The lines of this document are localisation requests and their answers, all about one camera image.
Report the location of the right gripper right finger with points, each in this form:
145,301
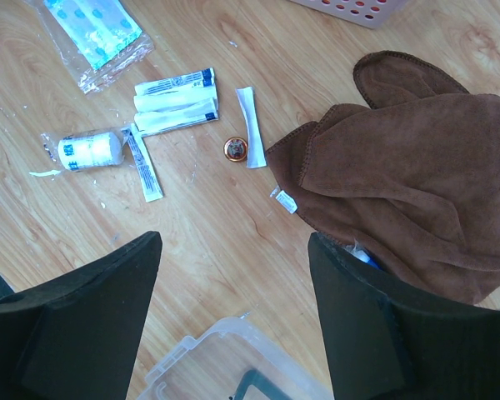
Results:
385,339

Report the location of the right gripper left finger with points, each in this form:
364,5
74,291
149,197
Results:
77,336

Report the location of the white blue pill bottle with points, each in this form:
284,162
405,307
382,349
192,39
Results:
360,253

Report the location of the clear box lid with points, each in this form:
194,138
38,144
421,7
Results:
233,359

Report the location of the brown towel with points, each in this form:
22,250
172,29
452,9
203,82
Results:
412,175

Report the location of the thin white sachet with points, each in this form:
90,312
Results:
151,188

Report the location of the small bandage roll packet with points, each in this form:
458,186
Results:
80,151

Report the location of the white cotton swab wrapper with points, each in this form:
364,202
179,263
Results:
256,155

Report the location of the small round copper tin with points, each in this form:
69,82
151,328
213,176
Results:
236,149

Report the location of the white swab packets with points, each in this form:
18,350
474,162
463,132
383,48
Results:
176,102

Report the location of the pink plastic basket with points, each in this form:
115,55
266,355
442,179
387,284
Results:
366,13

